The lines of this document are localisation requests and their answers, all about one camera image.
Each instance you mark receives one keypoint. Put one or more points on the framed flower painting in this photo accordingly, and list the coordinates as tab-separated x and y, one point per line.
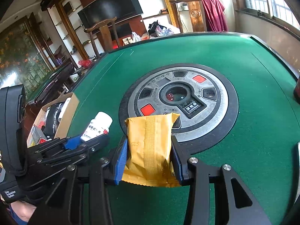
21	58

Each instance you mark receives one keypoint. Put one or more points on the wooden chair carved emblem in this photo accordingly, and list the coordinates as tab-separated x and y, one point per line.
195	16

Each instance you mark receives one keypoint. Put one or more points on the cardboard box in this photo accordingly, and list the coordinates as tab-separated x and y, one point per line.
70	114

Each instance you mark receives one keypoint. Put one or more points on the black pouch white print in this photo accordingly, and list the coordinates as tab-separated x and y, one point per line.
52	121

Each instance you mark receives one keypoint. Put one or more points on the white bucket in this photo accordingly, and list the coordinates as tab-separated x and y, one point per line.
74	77

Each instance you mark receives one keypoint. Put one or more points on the red plastic bag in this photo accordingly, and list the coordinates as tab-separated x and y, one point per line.
84	63

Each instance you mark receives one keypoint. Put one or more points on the white plastic bag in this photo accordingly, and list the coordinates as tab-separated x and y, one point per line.
136	37

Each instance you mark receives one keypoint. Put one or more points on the pile of bags and clothes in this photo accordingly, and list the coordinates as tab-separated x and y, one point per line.
164	29

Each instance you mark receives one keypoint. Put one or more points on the white bottle green label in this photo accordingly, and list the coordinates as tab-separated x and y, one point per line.
64	109

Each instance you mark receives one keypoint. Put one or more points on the small white bottle red label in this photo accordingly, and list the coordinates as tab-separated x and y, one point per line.
100	121

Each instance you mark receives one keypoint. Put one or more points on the plain wooden chair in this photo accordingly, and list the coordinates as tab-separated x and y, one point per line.
104	35

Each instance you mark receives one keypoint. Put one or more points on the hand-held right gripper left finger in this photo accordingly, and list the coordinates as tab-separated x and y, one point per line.
120	161

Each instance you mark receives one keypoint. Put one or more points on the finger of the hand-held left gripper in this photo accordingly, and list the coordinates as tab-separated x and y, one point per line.
93	146
72	141

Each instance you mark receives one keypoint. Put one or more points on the dark green-topped mahjong table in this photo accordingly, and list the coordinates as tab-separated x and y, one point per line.
54	82

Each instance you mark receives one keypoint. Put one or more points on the person's left forearm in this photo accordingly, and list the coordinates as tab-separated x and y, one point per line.
23	213

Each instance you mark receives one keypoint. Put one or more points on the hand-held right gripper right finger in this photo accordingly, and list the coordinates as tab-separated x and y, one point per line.
178	161

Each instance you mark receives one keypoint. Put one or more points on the yellow foil packet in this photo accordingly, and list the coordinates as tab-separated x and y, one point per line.
150	145

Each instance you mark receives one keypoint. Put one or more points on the round grey table control panel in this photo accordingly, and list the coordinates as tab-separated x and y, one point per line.
211	112

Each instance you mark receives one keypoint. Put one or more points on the maroon cloth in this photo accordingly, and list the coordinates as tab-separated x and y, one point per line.
214	14

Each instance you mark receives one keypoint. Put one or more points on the black flat television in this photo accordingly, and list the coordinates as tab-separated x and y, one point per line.
110	4

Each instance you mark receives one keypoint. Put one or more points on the small red grey box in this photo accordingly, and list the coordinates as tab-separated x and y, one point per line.
38	134

